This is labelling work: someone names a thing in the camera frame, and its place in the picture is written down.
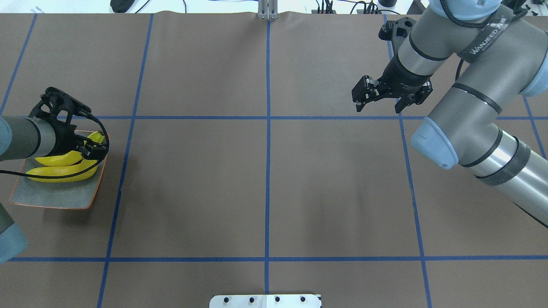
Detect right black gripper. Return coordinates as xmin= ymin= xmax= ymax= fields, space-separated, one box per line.
xmin=351 ymin=58 xmax=433 ymax=114

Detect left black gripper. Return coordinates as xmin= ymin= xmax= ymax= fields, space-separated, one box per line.
xmin=51 ymin=121 xmax=108 ymax=160

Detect yellow banana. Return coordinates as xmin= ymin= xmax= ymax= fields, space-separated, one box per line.
xmin=26 ymin=159 xmax=98 ymax=183
xmin=35 ymin=131 xmax=104 ymax=166

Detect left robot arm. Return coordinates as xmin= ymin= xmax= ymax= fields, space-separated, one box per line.
xmin=0 ymin=117 xmax=104 ymax=263

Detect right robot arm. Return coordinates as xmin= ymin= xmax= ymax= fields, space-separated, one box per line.
xmin=351 ymin=0 xmax=548 ymax=226

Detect grey square plate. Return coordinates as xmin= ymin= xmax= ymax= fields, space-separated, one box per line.
xmin=9 ymin=158 xmax=107 ymax=209

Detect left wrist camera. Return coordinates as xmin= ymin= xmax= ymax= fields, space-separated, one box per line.
xmin=29 ymin=86 xmax=94 ymax=128

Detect black cables on desk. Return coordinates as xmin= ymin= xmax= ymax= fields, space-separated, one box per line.
xmin=128 ymin=0 xmax=399 ymax=15

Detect aluminium frame post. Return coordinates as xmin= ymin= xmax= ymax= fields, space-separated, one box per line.
xmin=258 ymin=0 xmax=279 ymax=21

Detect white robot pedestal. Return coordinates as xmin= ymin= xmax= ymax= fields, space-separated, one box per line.
xmin=209 ymin=294 xmax=323 ymax=308

